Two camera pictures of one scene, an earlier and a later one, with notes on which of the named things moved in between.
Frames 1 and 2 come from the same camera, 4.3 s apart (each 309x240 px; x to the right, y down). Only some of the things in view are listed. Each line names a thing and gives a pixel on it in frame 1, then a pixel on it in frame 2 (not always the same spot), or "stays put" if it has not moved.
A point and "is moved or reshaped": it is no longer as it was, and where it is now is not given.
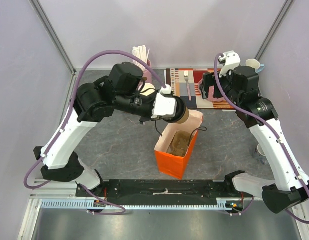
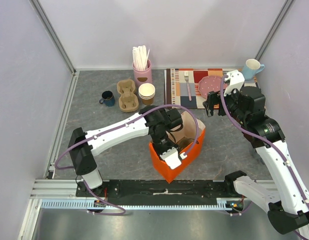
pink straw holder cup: (148, 74) stays put
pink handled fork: (186, 76) stays put
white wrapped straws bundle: (140, 51) stays put
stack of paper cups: (146, 86) stays put
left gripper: (143, 118) -> (172, 144)
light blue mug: (255, 64) stays put
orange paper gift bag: (173, 164) is moved or reshaped
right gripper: (206, 86) -> (218, 104)
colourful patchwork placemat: (184, 82) stays put
